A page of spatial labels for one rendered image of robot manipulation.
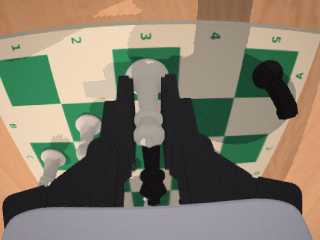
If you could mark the green and white chessboard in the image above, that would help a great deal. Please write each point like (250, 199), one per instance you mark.
(51, 76)

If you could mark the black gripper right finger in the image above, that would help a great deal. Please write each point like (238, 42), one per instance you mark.
(210, 177)

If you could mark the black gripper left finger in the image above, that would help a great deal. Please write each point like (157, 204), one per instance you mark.
(92, 181)

